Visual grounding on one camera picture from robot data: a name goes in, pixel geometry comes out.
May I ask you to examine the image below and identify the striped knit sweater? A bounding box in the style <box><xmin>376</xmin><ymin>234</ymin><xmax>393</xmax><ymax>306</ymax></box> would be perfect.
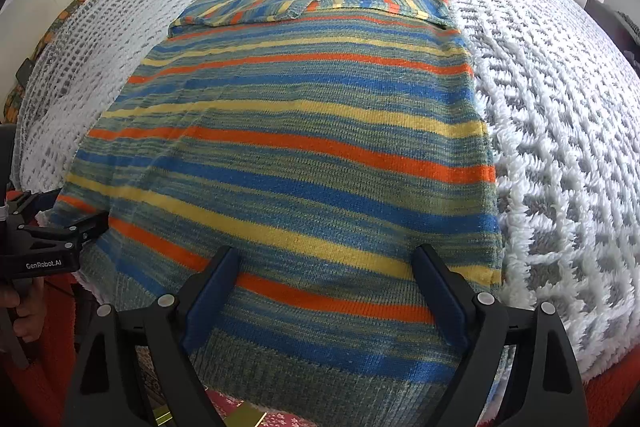
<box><xmin>51</xmin><ymin>0</ymin><xmax>501</xmax><ymax>426</ymax></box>

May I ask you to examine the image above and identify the orange red clothing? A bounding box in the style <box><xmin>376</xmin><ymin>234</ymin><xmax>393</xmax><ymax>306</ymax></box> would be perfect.
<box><xmin>0</xmin><ymin>190</ymin><xmax>640</xmax><ymax>427</ymax></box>

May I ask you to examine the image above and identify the person left hand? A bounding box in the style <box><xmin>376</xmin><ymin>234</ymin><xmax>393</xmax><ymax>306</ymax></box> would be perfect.
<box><xmin>1</xmin><ymin>277</ymin><xmax>47</xmax><ymax>343</ymax></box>

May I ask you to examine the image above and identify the red patterned rug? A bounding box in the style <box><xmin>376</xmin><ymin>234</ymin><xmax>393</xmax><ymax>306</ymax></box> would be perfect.
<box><xmin>136</xmin><ymin>347</ymin><xmax>314</xmax><ymax>427</ymax></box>

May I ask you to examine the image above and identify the black smartphone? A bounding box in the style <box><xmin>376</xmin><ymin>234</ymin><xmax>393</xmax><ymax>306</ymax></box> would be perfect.
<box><xmin>15</xmin><ymin>58</ymin><xmax>34</xmax><ymax>89</ymax></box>

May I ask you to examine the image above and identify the white grey woven bedspread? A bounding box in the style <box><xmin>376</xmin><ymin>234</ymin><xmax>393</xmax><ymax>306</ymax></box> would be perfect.
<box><xmin>12</xmin><ymin>0</ymin><xmax>639</xmax><ymax>379</ymax></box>

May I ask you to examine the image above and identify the dark wooden nightstand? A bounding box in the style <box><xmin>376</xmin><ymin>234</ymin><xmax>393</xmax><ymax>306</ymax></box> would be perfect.
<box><xmin>585</xmin><ymin>0</ymin><xmax>639</xmax><ymax>61</ymax></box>

